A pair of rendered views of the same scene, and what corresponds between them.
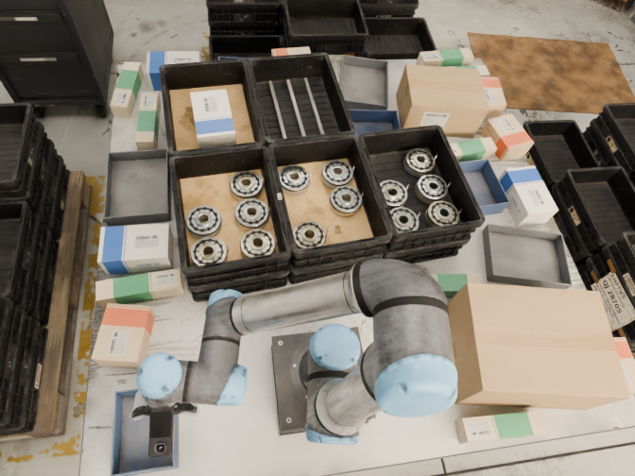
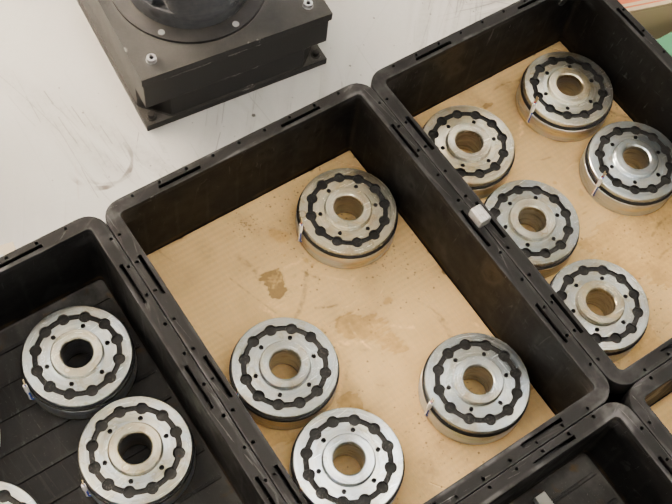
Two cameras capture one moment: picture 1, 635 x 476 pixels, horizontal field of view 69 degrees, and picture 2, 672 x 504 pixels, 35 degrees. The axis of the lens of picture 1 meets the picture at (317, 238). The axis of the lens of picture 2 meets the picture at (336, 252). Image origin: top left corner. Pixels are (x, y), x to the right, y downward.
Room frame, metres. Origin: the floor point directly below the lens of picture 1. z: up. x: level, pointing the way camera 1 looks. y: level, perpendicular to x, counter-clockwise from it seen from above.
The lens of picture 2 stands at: (1.21, -0.16, 1.79)
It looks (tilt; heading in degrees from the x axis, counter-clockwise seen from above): 62 degrees down; 161
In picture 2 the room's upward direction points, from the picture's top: 10 degrees clockwise
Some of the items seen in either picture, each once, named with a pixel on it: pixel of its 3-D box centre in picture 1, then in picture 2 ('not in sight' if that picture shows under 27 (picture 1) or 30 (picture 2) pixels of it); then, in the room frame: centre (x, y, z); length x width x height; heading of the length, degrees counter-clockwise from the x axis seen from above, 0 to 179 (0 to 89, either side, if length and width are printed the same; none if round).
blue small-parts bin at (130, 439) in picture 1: (146, 429); not in sight; (0.09, 0.33, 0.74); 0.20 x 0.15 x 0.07; 19
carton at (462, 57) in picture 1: (444, 59); not in sight; (1.79, -0.39, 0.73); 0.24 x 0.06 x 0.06; 115
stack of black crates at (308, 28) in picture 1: (320, 53); not in sight; (2.12, 0.19, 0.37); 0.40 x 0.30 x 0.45; 108
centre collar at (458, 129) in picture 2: (257, 243); (468, 142); (0.63, 0.17, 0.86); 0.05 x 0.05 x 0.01
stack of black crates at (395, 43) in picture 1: (388, 60); not in sight; (2.25, -0.19, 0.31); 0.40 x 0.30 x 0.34; 108
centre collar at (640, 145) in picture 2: (203, 218); (635, 158); (0.67, 0.34, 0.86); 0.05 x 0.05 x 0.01
